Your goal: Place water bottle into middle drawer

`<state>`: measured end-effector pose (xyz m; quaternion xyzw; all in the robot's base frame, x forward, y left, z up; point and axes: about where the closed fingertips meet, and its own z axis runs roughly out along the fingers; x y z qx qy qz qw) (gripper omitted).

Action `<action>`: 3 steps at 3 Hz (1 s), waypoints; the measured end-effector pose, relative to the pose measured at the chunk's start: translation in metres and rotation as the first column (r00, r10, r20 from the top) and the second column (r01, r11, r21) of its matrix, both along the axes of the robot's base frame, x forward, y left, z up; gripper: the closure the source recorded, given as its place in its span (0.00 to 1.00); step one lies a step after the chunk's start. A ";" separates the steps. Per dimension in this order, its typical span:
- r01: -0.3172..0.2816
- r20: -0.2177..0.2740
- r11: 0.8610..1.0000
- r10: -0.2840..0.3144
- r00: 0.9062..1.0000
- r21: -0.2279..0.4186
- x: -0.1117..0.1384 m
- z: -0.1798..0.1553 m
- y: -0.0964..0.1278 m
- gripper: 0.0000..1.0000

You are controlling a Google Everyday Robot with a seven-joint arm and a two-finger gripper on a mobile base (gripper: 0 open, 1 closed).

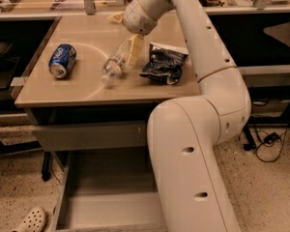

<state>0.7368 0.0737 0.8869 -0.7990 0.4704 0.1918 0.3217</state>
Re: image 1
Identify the black table leg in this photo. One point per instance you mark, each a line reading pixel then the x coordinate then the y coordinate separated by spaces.
pixel 250 143

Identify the black power adapter with cables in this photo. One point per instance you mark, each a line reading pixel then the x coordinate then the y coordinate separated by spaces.
pixel 269 143

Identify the blue soda can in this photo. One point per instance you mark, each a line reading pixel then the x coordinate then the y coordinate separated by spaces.
pixel 62 60

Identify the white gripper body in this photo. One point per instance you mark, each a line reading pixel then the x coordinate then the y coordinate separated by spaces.
pixel 135 19

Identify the closed grey top drawer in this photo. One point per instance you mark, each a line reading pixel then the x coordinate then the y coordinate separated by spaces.
pixel 91 136

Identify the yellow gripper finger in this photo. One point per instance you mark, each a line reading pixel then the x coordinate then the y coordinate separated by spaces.
pixel 116 18
pixel 136 43

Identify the clear plastic water bottle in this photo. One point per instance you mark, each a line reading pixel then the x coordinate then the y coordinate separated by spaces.
pixel 116 63

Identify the open grey middle drawer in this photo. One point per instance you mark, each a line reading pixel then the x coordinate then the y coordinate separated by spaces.
pixel 110 190

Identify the grey drawer cabinet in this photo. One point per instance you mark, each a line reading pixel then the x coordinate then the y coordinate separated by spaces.
pixel 81 98

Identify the dark blue chip bag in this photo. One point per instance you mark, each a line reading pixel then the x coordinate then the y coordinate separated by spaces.
pixel 165 63

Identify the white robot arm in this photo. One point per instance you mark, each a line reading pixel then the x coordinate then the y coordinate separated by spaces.
pixel 182 132

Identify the white perforated clog shoe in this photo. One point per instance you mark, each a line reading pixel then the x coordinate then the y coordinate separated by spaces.
pixel 34 221

